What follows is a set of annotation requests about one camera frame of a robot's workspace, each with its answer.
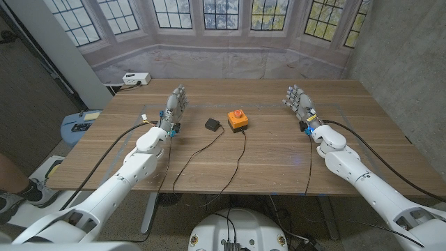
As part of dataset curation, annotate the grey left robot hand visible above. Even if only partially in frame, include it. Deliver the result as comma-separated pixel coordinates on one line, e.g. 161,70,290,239
158,83,190,137

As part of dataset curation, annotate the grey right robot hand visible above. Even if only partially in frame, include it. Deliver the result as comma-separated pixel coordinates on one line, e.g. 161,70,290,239
282,84,323,133

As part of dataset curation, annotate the orange button box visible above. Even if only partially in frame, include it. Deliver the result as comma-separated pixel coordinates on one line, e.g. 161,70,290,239
227,109,249,134

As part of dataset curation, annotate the black block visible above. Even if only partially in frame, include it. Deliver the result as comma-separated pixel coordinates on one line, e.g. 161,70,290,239
204,118,221,132

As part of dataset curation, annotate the white power strip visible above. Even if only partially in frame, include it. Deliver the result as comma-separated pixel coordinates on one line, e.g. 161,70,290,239
122,72,152,86

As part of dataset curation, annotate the printed window backdrop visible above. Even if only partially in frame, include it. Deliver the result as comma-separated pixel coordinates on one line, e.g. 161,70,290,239
41,0,374,85

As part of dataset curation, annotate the blue round stool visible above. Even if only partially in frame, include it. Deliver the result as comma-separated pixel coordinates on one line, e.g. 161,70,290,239
60,109,104,147

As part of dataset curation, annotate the grey table leg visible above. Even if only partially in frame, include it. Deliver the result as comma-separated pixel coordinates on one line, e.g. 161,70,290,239
317,195,339,241
140,192,160,234

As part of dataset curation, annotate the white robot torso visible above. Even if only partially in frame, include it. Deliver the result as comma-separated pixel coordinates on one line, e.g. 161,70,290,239
187,208,289,251

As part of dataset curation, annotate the white floor board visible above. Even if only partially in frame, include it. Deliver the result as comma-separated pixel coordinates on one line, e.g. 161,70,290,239
6,155,92,231

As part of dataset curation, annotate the grey sneaker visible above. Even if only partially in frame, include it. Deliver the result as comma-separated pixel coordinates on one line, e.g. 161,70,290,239
0,192,24,225
17,178,61,209

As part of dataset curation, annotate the person's bare leg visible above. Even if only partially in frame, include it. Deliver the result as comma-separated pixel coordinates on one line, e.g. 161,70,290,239
0,153,31,196

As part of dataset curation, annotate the black power strip cord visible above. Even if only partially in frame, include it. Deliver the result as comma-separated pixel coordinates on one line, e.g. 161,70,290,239
110,81,143,94

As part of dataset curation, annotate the thin black block cable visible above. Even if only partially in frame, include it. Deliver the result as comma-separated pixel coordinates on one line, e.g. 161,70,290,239
172,124,226,195

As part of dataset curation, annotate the thin black left wrist cable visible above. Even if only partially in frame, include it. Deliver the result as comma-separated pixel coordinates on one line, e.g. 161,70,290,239
100,136,174,243

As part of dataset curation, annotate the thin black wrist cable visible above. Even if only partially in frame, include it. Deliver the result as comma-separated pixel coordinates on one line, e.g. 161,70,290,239
305,135,314,196
100,136,174,243

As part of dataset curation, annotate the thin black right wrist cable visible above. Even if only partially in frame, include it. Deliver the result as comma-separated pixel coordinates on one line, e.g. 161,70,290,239
305,135,314,196

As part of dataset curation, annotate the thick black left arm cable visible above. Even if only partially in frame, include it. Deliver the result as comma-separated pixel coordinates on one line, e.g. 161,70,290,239
59,120,160,212

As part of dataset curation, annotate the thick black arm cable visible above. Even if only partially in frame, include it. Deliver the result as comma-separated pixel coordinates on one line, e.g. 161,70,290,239
59,120,160,212
322,119,446,204

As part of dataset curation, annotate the thin black button box cable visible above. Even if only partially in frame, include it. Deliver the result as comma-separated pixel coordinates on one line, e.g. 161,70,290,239
200,130,247,207

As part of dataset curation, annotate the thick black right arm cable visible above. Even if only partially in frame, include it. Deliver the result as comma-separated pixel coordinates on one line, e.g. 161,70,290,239
322,119,446,204

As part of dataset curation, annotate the black door handle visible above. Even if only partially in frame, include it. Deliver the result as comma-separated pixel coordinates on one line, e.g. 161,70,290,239
0,30,19,45

